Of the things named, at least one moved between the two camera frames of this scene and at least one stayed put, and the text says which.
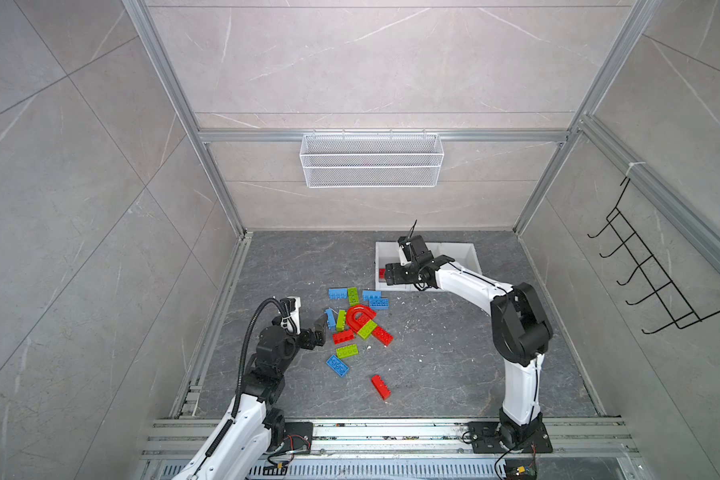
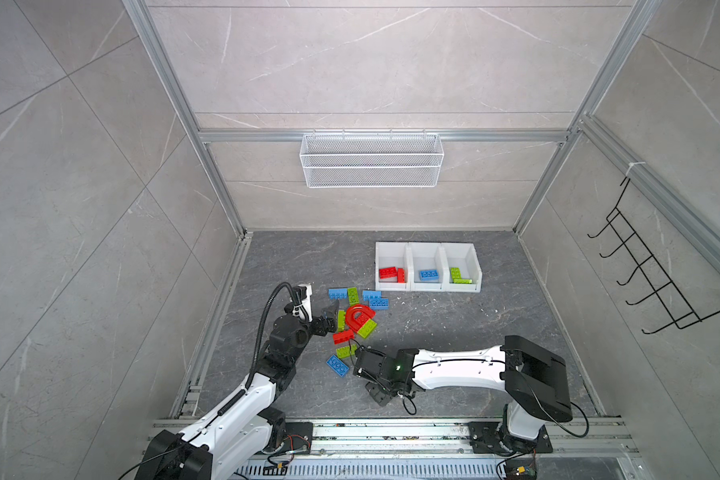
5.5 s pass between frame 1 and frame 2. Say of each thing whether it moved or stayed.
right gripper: moved
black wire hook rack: stayed
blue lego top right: stayed
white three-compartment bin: stayed
